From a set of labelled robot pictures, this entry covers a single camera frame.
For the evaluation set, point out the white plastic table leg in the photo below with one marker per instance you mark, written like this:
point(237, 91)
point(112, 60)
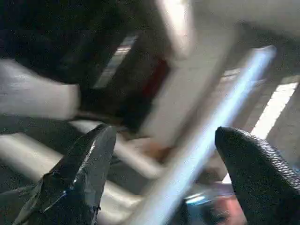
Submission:
point(206, 136)

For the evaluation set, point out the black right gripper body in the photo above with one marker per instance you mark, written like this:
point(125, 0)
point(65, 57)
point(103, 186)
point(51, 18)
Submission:
point(211, 208)

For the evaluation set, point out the white cabinet with glass doors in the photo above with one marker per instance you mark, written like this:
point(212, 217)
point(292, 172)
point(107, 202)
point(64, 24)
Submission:
point(187, 70)

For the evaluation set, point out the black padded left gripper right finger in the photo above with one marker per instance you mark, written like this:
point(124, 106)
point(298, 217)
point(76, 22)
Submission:
point(262, 178)

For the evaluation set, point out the white plastic table top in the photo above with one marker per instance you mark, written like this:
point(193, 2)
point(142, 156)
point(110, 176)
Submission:
point(126, 157)

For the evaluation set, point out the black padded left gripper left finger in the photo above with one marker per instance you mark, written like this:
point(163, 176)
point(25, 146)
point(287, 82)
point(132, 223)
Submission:
point(75, 183)

